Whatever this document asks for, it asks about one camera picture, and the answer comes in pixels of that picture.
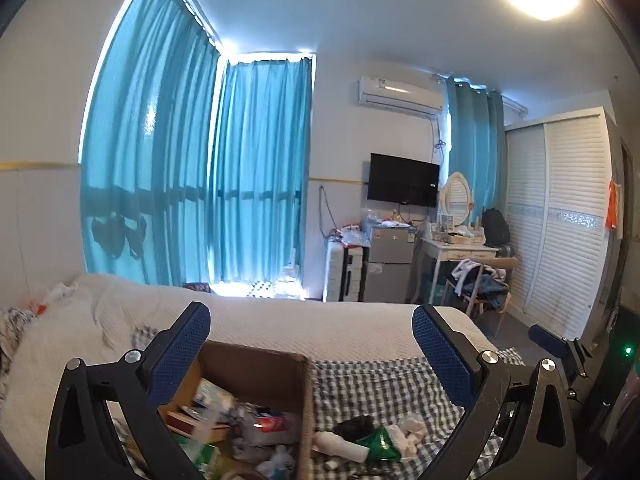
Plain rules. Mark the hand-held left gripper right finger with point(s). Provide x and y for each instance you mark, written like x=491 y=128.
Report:
x=442 y=355

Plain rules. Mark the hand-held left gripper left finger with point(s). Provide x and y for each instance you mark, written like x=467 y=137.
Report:
x=180 y=350

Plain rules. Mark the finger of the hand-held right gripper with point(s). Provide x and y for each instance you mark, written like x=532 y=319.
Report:
x=547 y=337

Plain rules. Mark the brown cardboard box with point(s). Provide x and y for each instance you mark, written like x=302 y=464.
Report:
x=250 y=365

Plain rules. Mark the blue white carton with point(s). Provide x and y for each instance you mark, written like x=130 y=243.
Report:
x=212 y=400

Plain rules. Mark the red brown small box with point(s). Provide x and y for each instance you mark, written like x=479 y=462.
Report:
x=180 y=420

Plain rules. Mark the clothes pile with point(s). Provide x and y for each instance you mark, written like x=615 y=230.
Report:
x=480 y=285

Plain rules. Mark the grey white checked cloth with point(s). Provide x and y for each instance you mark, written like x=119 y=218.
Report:
x=370 y=390

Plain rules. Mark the crumpled white tissue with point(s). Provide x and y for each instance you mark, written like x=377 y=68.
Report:
x=410 y=432

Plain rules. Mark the wooden chair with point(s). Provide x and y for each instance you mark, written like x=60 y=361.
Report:
x=500 y=265

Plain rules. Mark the checkered foam mat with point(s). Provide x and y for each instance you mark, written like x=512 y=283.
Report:
x=263 y=291

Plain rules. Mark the silver small fridge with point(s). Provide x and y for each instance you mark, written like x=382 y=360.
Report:
x=390 y=265

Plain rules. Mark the white dressing table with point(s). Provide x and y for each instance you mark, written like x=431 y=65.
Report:
x=450 y=250

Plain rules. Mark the green white packet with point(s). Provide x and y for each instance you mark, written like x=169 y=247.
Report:
x=200 y=455

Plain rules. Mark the green plastic bag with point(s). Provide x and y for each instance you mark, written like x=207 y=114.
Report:
x=382 y=447

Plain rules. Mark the black crumpled item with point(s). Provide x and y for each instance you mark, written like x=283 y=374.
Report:
x=355 y=427

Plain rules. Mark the black backpack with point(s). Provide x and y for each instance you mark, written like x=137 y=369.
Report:
x=495 y=227

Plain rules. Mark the white suitcase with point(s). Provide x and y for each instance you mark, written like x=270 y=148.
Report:
x=345 y=275

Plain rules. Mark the clear plastic bag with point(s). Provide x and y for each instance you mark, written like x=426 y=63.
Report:
x=290 y=285

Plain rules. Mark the white louvred wardrobe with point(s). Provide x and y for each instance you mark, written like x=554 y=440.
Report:
x=565 y=210

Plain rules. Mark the dark garment behind curtain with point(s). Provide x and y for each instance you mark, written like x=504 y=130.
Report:
x=117 y=235

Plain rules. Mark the white plastic bottle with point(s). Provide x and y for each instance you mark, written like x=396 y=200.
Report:
x=340 y=445

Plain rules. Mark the white crumpled garment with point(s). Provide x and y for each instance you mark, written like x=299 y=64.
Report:
x=55 y=295

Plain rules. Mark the clear bags on fridge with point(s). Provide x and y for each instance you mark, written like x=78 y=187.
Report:
x=387 y=221

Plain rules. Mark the orange hanging item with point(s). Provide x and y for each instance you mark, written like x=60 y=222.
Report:
x=614 y=205

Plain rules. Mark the red white plastic bags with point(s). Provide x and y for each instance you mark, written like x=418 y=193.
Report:
x=350 y=237

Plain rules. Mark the oval white vanity mirror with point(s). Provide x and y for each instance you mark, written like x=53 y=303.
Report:
x=456 y=197

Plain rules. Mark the patterned white blue cloth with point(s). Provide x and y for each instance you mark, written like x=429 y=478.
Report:
x=15 y=332

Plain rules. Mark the narrow blue curtain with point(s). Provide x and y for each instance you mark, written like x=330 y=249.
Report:
x=475 y=135

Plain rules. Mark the wide blue curtain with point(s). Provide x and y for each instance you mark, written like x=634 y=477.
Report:
x=150 y=135

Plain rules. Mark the white air conditioner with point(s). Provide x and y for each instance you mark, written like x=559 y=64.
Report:
x=400 y=95

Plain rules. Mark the black wall television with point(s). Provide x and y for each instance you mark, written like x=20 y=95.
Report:
x=402 y=180

